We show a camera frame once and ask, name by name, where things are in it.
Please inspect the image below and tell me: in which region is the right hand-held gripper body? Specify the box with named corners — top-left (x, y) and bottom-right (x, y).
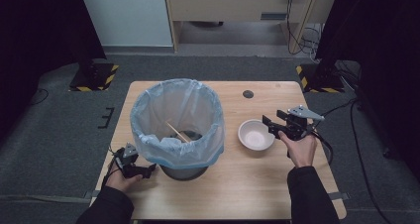
top-left (278, 104), bottom-right (326, 142)

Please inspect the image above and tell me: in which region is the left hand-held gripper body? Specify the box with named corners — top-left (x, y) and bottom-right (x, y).
top-left (113, 142), bottom-right (140, 179)

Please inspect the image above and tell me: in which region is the white round bowl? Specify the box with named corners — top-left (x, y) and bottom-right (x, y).
top-left (237, 119), bottom-right (276, 152)

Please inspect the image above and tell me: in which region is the dark round trash bin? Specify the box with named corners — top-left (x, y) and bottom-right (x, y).
top-left (159, 130), bottom-right (209, 181)

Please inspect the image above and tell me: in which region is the wooden chopstick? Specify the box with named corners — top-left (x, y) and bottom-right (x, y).
top-left (164, 120), bottom-right (191, 144)

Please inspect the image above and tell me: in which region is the trash bin with blue bag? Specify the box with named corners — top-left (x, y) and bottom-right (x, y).
top-left (129, 77), bottom-right (226, 170)

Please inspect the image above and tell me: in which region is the person's right hand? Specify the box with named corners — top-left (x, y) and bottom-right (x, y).
top-left (278, 131), bottom-right (318, 169)

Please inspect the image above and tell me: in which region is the person's left hand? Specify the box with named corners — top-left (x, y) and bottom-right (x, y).
top-left (105, 161), bottom-right (144, 194)

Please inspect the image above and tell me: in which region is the black striped stand base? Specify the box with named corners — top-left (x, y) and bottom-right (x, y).
top-left (68, 61), bottom-right (120, 93)
top-left (295, 62), bottom-right (346, 94)

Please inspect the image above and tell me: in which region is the dark curtain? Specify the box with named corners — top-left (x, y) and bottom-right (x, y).
top-left (314, 0), bottom-right (420, 182)
top-left (0, 0), bottom-right (107, 146)

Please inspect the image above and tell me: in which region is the light wooden desk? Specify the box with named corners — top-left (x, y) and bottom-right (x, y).
top-left (163, 0), bottom-right (341, 55)

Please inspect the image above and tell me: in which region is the white partition panel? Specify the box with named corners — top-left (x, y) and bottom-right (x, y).
top-left (77, 0), bottom-right (174, 48)

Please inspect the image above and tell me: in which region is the left hand-held gripper cable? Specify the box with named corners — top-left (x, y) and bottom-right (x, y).
top-left (100, 146), bottom-right (125, 189)

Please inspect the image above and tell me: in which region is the hand-held gripper cable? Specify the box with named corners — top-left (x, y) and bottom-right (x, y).
top-left (309, 130), bottom-right (335, 167)
top-left (100, 146), bottom-right (125, 189)

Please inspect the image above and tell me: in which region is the right hand-held gripper cable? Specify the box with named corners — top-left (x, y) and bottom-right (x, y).
top-left (309, 130), bottom-right (335, 167)

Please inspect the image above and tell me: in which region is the black floor cable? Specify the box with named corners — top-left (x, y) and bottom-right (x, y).
top-left (312, 97), bottom-right (395, 224)
top-left (30, 87), bottom-right (51, 107)

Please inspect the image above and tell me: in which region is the black power cable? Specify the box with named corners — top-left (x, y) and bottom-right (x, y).
top-left (285, 0), bottom-right (320, 56)

